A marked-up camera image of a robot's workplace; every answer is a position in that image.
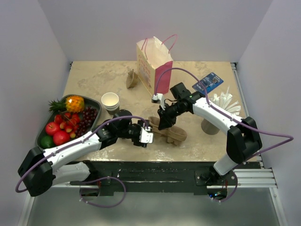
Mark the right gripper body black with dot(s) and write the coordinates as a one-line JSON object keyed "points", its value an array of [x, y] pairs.
{"points": [[175, 109]]}

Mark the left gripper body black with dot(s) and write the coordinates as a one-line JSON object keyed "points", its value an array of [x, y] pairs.
{"points": [[132, 132]]}

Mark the single cardboard cup carrier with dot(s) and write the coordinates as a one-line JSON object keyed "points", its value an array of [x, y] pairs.
{"points": [[132, 79]]}

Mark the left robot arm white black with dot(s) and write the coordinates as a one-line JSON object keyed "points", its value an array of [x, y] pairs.
{"points": [[43, 168]]}

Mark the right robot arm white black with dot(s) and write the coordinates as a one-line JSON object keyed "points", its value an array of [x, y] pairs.
{"points": [[242, 138]]}

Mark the grey straw holder cup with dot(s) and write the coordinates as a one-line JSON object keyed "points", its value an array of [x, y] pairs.
{"points": [[209, 128]]}

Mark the dark red grapes bunch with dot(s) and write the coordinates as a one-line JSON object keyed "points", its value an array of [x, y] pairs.
{"points": [[88, 117]]}

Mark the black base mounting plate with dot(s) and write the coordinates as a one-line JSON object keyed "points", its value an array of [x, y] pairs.
{"points": [[162, 177]]}

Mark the blue razor package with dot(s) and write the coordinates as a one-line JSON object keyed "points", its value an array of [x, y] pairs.
{"points": [[211, 81]]}

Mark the pink beige paper bag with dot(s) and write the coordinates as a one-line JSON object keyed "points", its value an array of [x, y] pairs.
{"points": [[153, 59]]}

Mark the toy pineapple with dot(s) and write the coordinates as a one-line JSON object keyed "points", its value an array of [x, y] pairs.
{"points": [[73, 104]]}

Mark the red apple front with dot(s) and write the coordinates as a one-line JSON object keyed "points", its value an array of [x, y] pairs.
{"points": [[61, 137]]}

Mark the red apple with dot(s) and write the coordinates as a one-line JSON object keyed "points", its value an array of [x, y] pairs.
{"points": [[61, 137], [52, 128]]}

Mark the red apple rear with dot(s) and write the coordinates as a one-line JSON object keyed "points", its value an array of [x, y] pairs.
{"points": [[52, 128]]}

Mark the green lime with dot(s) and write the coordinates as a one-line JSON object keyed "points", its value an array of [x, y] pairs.
{"points": [[47, 142]]}

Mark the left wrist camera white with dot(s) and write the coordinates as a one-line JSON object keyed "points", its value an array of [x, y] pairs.
{"points": [[146, 135]]}

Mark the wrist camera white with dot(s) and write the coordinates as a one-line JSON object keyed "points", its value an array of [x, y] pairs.
{"points": [[159, 99], [146, 135]]}

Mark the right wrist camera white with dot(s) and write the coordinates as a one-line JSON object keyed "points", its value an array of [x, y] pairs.
{"points": [[159, 99]]}

